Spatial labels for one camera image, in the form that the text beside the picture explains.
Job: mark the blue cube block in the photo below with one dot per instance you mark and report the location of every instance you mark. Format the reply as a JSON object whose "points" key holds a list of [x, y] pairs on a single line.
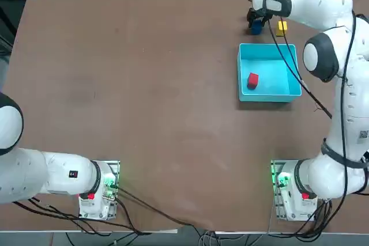
{"points": [[256, 29]]}

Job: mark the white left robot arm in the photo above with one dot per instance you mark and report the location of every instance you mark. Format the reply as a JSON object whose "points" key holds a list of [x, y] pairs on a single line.
{"points": [[57, 177]]}

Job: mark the cyan plastic box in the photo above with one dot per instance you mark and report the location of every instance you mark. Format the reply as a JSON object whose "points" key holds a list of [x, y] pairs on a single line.
{"points": [[268, 96]]}

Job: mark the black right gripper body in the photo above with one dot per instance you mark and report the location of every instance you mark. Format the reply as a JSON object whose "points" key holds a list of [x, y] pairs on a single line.
{"points": [[255, 15]]}

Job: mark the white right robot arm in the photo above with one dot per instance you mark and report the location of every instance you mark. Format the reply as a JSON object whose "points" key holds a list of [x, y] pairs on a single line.
{"points": [[320, 7]]}

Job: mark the red cube block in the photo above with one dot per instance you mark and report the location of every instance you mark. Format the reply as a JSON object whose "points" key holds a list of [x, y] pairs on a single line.
{"points": [[253, 80]]}

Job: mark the yellow cube block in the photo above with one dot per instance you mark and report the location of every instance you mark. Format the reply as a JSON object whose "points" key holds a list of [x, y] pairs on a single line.
{"points": [[281, 28]]}

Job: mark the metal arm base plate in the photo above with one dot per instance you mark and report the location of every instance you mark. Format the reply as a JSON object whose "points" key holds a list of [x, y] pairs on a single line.
{"points": [[276, 212], [116, 165]]}

